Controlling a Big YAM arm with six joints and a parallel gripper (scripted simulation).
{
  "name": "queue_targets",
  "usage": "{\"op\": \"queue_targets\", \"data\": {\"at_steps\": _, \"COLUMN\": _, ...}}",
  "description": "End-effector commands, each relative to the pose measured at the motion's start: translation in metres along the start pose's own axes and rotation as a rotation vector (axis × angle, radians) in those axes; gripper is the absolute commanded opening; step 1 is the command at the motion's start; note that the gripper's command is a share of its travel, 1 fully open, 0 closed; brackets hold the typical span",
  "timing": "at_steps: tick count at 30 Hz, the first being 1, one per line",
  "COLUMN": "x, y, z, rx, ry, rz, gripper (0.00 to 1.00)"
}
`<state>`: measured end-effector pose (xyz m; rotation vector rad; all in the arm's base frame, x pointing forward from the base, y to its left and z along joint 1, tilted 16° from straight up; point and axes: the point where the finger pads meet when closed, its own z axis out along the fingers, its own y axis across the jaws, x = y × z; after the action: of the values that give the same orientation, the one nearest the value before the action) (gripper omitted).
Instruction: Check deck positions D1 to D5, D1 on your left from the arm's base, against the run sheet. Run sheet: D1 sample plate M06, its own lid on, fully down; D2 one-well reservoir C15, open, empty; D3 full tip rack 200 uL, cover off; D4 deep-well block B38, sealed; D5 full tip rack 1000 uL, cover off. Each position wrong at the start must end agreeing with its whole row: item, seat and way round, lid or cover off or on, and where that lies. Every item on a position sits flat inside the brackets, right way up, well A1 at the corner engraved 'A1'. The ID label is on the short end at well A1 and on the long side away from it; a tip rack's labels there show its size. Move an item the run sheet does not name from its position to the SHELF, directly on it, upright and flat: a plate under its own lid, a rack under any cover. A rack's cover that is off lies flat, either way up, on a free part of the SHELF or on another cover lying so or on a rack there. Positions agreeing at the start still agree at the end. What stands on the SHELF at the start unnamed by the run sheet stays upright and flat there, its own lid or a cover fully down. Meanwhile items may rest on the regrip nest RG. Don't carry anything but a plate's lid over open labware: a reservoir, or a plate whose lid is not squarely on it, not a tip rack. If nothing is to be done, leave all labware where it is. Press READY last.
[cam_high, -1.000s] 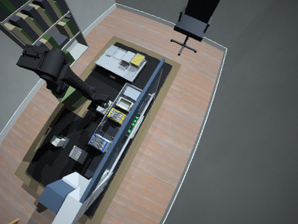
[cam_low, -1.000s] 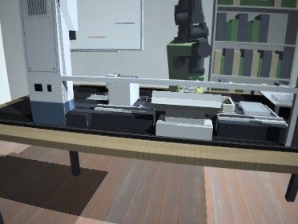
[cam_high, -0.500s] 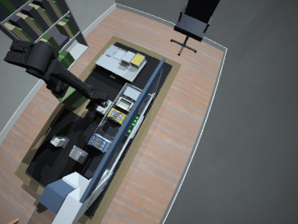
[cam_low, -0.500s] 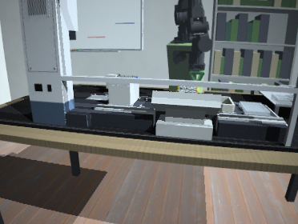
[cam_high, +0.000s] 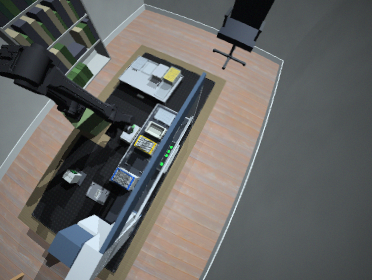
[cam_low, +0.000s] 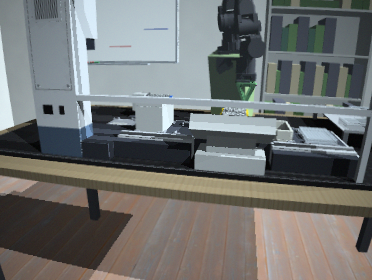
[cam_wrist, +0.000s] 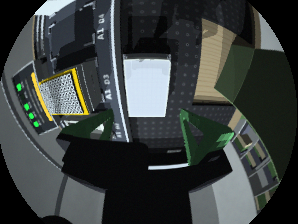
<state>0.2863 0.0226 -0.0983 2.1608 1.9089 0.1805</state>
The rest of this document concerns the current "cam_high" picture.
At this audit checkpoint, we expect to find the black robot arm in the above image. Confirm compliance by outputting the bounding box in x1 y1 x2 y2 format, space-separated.
0 43 135 139

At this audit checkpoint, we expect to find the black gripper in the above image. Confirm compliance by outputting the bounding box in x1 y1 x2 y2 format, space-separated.
123 125 135 135

